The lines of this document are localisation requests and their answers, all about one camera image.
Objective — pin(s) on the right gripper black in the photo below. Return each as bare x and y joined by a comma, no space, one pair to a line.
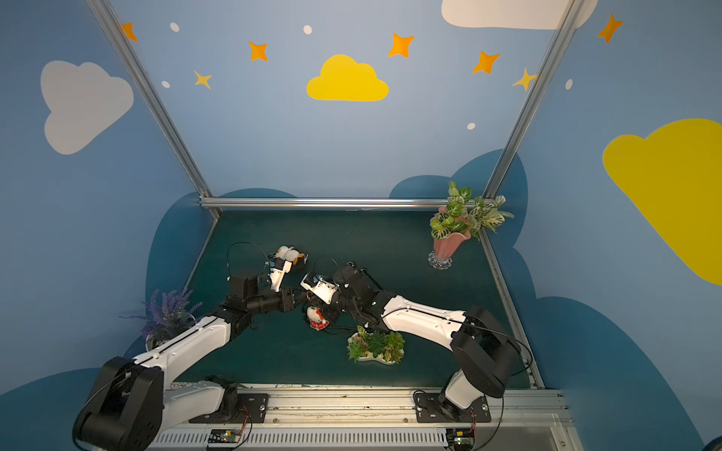
322,304

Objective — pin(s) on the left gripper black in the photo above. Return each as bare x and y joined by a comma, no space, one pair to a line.
288,300

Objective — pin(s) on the white kitty plush charm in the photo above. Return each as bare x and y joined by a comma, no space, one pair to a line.
316,318

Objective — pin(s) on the black leather handbag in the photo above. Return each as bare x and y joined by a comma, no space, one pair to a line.
344,315

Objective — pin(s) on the penguin plush charm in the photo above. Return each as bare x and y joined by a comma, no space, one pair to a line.
291,254

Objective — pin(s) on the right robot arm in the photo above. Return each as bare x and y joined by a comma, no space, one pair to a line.
483,350

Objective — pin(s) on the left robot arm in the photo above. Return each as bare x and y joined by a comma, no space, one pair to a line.
132,400

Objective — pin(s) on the succulent plants white tray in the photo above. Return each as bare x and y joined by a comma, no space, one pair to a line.
377,346

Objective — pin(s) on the purple lavender plant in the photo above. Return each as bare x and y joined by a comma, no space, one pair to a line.
168,315

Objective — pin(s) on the pink vase with plant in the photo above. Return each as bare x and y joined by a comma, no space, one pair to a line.
461,219

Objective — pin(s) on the left green circuit board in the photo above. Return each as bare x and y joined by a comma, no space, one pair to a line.
225,438

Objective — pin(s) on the green circuit board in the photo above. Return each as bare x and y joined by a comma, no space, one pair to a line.
460,440
225,438

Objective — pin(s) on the right green circuit board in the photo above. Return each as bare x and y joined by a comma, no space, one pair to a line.
460,440

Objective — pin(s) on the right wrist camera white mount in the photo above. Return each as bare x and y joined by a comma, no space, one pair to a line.
319,287

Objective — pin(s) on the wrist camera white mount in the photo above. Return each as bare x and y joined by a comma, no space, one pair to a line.
278,268
319,287

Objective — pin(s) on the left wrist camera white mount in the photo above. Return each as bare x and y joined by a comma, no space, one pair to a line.
278,268

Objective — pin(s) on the aluminium back rail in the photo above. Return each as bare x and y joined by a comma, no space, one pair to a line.
246,203

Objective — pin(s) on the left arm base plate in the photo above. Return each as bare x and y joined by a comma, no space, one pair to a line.
237,409

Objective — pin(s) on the front aluminium rail bench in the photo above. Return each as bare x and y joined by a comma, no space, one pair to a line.
353,417

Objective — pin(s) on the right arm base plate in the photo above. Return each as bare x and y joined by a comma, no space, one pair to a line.
433,407

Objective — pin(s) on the aluminium left post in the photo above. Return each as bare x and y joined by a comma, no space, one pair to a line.
122,45

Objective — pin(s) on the aluminium post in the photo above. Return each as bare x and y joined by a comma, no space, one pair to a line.
122,45
553,56

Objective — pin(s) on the aluminium right post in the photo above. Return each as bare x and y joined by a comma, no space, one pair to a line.
553,56

